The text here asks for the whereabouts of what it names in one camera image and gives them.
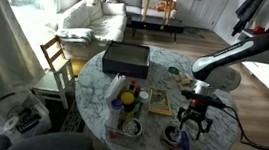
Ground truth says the yellow lid jar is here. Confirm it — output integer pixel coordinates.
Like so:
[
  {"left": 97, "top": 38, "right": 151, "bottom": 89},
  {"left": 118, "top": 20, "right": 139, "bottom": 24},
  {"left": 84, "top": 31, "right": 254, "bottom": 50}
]
[{"left": 118, "top": 91, "right": 138, "bottom": 123}]

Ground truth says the red object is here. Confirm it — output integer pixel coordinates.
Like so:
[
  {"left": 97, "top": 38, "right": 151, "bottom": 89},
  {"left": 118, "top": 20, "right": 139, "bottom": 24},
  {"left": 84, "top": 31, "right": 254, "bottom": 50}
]
[{"left": 252, "top": 25, "right": 267, "bottom": 36}]

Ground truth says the clear plastic storage bin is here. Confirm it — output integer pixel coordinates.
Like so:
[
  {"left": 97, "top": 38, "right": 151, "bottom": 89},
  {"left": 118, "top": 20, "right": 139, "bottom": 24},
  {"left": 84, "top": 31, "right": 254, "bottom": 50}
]
[{"left": 0, "top": 87, "right": 56, "bottom": 145}]

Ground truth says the clear plastic case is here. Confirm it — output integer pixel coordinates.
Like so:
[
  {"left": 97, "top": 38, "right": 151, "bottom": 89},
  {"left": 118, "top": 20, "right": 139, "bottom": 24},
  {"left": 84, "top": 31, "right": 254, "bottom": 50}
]
[{"left": 101, "top": 76, "right": 152, "bottom": 150}]

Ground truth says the green round lid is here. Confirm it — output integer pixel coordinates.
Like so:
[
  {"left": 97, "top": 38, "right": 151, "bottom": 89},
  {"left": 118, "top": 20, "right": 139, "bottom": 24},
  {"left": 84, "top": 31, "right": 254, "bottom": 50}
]
[{"left": 167, "top": 65, "right": 181, "bottom": 76}]

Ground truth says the white paper pack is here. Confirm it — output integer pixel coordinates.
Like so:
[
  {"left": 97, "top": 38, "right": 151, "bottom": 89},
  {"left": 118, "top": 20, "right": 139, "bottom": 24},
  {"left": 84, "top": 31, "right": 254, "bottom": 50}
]
[{"left": 104, "top": 71, "right": 128, "bottom": 112}]

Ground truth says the dark hanging jacket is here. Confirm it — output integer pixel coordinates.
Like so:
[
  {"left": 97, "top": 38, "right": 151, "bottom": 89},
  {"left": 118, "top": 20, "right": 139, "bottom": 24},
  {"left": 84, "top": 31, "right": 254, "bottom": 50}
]
[{"left": 231, "top": 0, "right": 266, "bottom": 41}]

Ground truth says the sheer white curtain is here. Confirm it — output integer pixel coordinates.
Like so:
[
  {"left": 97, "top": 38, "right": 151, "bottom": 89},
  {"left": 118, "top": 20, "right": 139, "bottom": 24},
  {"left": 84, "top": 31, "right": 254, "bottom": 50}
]
[{"left": 0, "top": 0, "right": 55, "bottom": 139}]

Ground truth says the grey armchair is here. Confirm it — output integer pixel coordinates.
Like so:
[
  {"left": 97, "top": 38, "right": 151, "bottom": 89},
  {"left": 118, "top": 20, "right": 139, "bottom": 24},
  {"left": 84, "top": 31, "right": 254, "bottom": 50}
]
[{"left": 0, "top": 124, "right": 96, "bottom": 150}]

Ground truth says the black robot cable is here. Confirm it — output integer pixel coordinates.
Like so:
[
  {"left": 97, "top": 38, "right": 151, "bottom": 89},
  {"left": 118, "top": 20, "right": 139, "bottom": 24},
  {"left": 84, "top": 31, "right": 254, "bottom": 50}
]
[{"left": 215, "top": 103, "right": 269, "bottom": 150}]

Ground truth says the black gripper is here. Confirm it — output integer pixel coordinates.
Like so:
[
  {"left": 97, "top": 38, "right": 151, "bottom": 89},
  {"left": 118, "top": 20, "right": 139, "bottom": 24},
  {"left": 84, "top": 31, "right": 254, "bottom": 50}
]
[{"left": 173, "top": 99, "right": 215, "bottom": 142}]

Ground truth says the blue cap bottle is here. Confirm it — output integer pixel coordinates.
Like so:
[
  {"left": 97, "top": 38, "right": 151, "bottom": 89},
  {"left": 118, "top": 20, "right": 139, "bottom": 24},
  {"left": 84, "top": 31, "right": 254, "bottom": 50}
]
[{"left": 106, "top": 97, "right": 125, "bottom": 132}]

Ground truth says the white paper roll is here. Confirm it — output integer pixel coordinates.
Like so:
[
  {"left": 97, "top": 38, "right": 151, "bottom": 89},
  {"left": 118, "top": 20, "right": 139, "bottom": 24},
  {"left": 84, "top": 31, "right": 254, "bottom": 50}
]
[{"left": 3, "top": 115, "right": 20, "bottom": 133}]

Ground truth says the yellow picture book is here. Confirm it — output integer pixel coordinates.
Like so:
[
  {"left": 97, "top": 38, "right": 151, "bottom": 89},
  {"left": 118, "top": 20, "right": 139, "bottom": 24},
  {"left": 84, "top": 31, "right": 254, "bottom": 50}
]
[{"left": 146, "top": 86, "right": 176, "bottom": 117}]

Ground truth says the blue round lid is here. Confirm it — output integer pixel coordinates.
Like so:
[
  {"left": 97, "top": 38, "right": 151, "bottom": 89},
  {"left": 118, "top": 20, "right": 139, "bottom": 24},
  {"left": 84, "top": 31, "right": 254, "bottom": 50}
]
[{"left": 178, "top": 129, "right": 193, "bottom": 150}]

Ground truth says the white jar with dark contents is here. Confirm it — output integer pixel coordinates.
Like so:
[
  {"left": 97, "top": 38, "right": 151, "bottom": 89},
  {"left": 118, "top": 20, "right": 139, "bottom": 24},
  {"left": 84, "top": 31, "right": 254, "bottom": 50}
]
[{"left": 160, "top": 122, "right": 185, "bottom": 148}]

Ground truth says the dark blue open box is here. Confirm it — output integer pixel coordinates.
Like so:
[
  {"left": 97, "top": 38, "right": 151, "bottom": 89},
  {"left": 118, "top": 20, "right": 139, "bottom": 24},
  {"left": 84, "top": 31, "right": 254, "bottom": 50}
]
[{"left": 99, "top": 40, "right": 153, "bottom": 81}]

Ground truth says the small white chair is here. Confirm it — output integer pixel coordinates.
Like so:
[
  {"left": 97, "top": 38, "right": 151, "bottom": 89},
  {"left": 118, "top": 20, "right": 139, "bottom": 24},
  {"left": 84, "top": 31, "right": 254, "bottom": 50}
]
[{"left": 31, "top": 56, "right": 80, "bottom": 112}]

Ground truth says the white cap jar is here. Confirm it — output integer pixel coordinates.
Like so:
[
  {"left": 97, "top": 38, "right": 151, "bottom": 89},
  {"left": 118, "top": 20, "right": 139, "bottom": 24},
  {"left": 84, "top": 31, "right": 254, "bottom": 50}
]
[{"left": 137, "top": 90, "right": 151, "bottom": 108}]

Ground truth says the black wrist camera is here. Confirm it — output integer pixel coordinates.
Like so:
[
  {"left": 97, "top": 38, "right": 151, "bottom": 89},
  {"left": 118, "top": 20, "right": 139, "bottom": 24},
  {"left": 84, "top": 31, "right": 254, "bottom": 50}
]
[{"left": 180, "top": 89, "right": 227, "bottom": 111}]

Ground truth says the wooden block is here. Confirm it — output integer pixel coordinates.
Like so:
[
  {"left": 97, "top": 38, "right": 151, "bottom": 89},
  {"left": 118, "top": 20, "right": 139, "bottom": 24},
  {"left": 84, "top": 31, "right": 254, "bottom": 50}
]
[{"left": 180, "top": 73, "right": 194, "bottom": 87}]

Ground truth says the red cap bottle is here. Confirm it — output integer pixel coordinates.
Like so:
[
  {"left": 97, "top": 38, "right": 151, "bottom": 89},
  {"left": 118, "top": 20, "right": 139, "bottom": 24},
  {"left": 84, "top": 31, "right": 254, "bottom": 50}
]
[
  {"left": 133, "top": 84, "right": 142, "bottom": 102},
  {"left": 128, "top": 78, "right": 138, "bottom": 93}
]

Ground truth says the wooden chair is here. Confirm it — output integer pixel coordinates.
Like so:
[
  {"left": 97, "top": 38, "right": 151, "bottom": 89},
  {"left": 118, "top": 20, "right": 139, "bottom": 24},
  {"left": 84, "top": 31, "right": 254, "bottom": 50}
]
[{"left": 37, "top": 34, "right": 79, "bottom": 77}]

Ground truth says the white low cabinet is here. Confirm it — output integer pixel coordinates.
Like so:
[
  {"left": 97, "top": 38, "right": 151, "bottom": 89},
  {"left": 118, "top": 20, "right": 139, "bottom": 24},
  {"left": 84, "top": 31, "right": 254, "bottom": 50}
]
[{"left": 232, "top": 29, "right": 269, "bottom": 103}]

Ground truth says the striped floor mat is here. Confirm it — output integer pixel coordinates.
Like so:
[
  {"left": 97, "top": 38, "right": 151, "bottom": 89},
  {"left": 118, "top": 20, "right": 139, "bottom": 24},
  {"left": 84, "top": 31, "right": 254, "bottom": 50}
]
[{"left": 59, "top": 99, "right": 89, "bottom": 134}]

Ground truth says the glass jar with foil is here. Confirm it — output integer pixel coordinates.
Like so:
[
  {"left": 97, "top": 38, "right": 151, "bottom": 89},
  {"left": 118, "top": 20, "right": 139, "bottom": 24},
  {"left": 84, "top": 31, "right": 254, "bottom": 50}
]
[{"left": 121, "top": 116, "right": 145, "bottom": 138}]

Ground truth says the white sofa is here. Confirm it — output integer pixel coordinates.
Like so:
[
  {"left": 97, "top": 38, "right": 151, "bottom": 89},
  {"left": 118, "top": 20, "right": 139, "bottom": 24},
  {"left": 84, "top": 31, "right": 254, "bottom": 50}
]
[{"left": 53, "top": 0, "right": 130, "bottom": 57}]

